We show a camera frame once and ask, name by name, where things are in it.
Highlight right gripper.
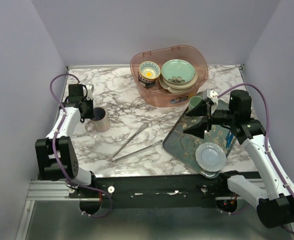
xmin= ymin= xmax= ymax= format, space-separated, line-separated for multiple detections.
xmin=183 ymin=98 xmax=236 ymax=139

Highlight cream divided plate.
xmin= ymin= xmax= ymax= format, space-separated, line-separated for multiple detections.
xmin=159 ymin=77 xmax=193 ymax=93

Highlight green plate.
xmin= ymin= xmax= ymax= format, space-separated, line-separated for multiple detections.
xmin=161 ymin=59 xmax=195 ymax=85

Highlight orange patterned bowl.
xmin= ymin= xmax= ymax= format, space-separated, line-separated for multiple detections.
xmin=138 ymin=72 xmax=159 ymax=83

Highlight yellow blue patterned bowl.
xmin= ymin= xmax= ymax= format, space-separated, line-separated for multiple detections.
xmin=138 ymin=61 xmax=161 ymax=82

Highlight colourful striped bowl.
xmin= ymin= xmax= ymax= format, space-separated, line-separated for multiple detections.
xmin=140 ymin=82 xmax=156 ymax=89

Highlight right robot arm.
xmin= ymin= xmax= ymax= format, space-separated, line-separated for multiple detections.
xmin=184 ymin=89 xmax=294 ymax=229

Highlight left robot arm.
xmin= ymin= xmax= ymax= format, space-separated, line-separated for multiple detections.
xmin=35 ymin=83 xmax=98 ymax=198

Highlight pink transparent plastic bin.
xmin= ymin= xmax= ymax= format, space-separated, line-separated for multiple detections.
xmin=130 ymin=45 xmax=208 ymax=107

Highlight green plastic cup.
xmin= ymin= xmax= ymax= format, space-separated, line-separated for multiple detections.
xmin=188 ymin=95 xmax=202 ymax=111

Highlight floral blossom tray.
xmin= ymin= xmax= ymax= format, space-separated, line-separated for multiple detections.
xmin=163 ymin=108 xmax=236 ymax=179

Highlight blue metallic fork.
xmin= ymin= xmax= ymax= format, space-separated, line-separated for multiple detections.
xmin=225 ymin=130 xmax=234 ymax=149

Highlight iridescent pink mug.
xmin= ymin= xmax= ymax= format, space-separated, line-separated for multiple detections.
xmin=85 ymin=107 xmax=111 ymax=133

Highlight light blue saucer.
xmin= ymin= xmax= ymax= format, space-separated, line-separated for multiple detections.
xmin=195 ymin=142 xmax=227 ymax=172

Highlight metal tongs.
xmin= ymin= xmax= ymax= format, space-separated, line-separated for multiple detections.
xmin=112 ymin=122 xmax=163 ymax=162

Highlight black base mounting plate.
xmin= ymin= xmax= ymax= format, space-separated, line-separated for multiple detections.
xmin=69 ymin=174 xmax=234 ymax=209

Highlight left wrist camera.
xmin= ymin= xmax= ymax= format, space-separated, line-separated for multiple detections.
xmin=85 ymin=84 xmax=94 ymax=100

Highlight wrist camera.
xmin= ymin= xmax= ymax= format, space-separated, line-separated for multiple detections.
xmin=85 ymin=84 xmax=94 ymax=100
xmin=202 ymin=89 xmax=219 ymax=106

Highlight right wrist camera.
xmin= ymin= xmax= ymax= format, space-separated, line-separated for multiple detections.
xmin=202 ymin=89 xmax=219 ymax=106

